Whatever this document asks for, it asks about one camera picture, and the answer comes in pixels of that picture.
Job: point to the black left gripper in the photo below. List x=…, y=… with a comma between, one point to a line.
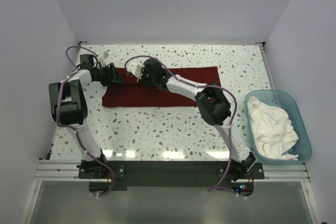
x=113, y=77

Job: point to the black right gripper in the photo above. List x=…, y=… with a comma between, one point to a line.
x=144, y=70

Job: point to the dark red t-shirt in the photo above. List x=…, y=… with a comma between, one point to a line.
x=134, y=94

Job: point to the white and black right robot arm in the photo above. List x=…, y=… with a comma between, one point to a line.
x=213, y=107

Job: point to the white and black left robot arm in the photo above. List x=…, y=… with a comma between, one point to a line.
x=70, y=111

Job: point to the white crumpled t-shirt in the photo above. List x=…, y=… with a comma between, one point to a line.
x=272, y=130

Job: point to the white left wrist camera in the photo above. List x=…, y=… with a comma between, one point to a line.
x=103, y=59

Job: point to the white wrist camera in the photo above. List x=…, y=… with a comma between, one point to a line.
x=135, y=69
x=103, y=59

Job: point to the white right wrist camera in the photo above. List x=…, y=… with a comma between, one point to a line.
x=135, y=69

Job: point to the aluminium extrusion rail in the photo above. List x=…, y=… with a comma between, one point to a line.
x=171, y=192

